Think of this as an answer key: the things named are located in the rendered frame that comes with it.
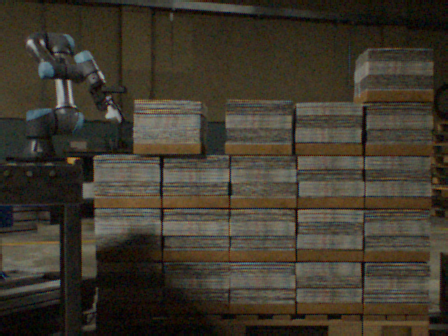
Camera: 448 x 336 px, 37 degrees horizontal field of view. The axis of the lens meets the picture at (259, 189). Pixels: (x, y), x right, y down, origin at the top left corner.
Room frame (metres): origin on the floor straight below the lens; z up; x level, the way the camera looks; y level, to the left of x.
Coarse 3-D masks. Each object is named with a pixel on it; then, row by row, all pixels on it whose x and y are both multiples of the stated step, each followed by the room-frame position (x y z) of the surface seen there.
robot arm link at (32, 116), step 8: (32, 112) 3.20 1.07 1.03; (40, 112) 3.20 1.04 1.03; (48, 112) 3.23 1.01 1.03; (32, 120) 3.20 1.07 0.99; (40, 120) 3.20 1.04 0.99; (48, 120) 3.23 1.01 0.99; (56, 120) 3.25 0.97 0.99; (32, 128) 3.20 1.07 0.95; (40, 128) 3.20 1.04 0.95; (48, 128) 3.23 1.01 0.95; (56, 128) 3.25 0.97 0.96
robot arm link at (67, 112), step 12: (48, 36) 3.37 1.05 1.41; (60, 36) 3.41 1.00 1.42; (48, 48) 3.37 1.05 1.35; (60, 48) 3.38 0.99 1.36; (72, 48) 3.43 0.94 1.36; (60, 60) 3.38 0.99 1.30; (60, 84) 3.34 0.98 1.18; (60, 96) 3.33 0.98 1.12; (72, 96) 3.36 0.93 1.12; (60, 108) 3.29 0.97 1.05; (72, 108) 3.31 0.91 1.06; (60, 120) 3.26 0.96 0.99; (72, 120) 3.29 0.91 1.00; (60, 132) 3.27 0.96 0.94; (72, 132) 3.30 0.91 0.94
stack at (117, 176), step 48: (96, 192) 2.88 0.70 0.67; (144, 192) 2.89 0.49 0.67; (192, 192) 2.89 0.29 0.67; (240, 192) 2.89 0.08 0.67; (288, 192) 2.90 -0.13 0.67; (336, 192) 2.90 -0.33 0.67; (96, 240) 2.88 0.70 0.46; (144, 240) 2.89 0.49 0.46; (192, 240) 2.89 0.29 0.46; (240, 240) 2.90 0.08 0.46; (288, 240) 2.89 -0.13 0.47; (336, 240) 2.89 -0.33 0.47; (144, 288) 2.89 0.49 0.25; (192, 288) 2.89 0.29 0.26; (240, 288) 2.89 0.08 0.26; (288, 288) 2.89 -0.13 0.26; (336, 288) 2.89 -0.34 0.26
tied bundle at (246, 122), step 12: (228, 108) 2.90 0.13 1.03; (240, 108) 2.90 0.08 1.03; (252, 108) 2.90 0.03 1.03; (264, 108) 2.89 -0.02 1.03; (276, 108) 2.89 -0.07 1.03; (288, 108) 2.89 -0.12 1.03; (228, 120) 2.90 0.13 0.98; (240, 120) 2.90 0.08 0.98; (252, 120) 2.90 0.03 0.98; (264, 120) 2.90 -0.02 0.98; (276, 120) 2.90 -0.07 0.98; (288, 120) 2.89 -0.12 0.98; (228, 132) 2.90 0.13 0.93; (240, 132) 2.90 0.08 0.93; (252, 132) 2.89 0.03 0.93; (264, 132) 2.89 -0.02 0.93; (276, 132) 2.89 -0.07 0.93; (288, 132) 2.89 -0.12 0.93
